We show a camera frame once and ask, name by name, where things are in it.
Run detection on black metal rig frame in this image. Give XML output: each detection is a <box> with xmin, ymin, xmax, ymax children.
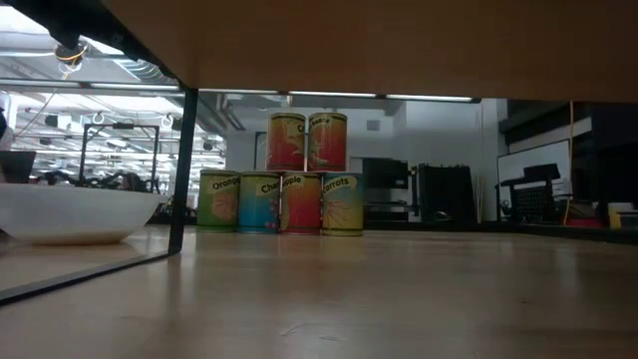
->
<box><xmin>78</xmin><ymin>122</ymin><xmax>161</xmax><ymax>194</ymax></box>

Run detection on Carrots label can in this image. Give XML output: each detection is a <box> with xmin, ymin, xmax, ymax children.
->
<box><xmin>321</xmin><ymin>172</ymin><xmax>365</xmax><ymax>237</ymax></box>

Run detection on black aluminium table frame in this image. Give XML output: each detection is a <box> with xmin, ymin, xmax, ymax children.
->
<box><xmin>147</xmin><ymin>211</ymin><xmax>638</xmax><ymax>246</ymax></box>

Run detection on round ceiling cable reel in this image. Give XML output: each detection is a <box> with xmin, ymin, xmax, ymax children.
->
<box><xmin>53</xmin><ymin>42</ymin><xmax>90</xmax><ymax>69</ymax></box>

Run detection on Orange label green can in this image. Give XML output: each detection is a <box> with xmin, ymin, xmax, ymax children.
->
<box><xmin>196</xmin><ymin>169</ymin><xmax>241</xmax><ymax>233</ymax></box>

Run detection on wooden shelf black legs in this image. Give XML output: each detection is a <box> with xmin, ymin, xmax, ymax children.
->
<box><xmin>0</xmin><ymin>0</ymin><xmax>638</xmax><ymax>306</ymax></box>

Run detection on Apple label red can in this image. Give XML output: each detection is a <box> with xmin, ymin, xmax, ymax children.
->
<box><xmin>278</xmin><ymin>172</ymin><xmax>324</xmax><ymax>235</ymax></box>

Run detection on Corn label orange can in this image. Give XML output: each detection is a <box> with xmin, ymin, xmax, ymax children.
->
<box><xmin>266</xmin><ymin>112</ymin><xmax>307</xmax><ymax>173</ymax></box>

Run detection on Green Beans label can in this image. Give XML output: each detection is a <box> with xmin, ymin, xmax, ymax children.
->
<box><xmin>307</xmin><ymin>112</ymin><xmax>349</xmax><ymax>173</ymax></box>

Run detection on dark square box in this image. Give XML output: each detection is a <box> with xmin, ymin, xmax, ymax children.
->
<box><xmin>0</xmin><ymin>150</ymin><xmax>37</xmax><ymax>184</ymax></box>

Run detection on yellow container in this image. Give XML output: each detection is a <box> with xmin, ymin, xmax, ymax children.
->
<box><xmin>606</xmin><ymin>201</ymin><xmax>623</xmax><ymax>230</ymax></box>

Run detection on ceiling strip light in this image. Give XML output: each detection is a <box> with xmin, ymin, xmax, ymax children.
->
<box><xmin>0</xmin><ymin>79</ymin><xmax>181</xmax><ymax>93</ymax></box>
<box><xmin>198</xmin><ymin>89</ymin><xmax>474</xmax><ymax>104</ymax></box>

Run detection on black cabinet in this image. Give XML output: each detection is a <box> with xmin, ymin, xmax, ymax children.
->
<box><xmin>417</xmin><ymin>164</ymin><xmax>478</xmax><ymax>224</ymax></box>

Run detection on white board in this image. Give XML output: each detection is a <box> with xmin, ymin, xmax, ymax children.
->
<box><xmin>496</xmin><ymin>139</ymin><xmax>572</xmax><ymax>205</ymax></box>

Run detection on white bowl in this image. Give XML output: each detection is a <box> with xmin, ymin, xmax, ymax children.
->
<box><xmin>0</xmin><ymin>182</ymin><xmax>164</xmax><ymax>246</ymax></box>

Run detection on black monitor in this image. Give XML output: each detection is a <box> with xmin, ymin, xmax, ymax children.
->
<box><xmin>362</xmin><ymin>158</ymin><xmax>411</xmax><ymax>190</ymax></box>

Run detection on Cherries label blue can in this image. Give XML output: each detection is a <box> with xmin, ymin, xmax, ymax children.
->
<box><xmin>237</xmin><ymin>172</ymin><xmax>283</xmax><ymax>234</ymax></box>

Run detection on black desk perforated panel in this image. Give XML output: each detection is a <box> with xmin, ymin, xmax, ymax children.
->
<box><xmin>494</xmin><ymin>163</ymin><xmax>574</xmax><ymax>224</ymax></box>

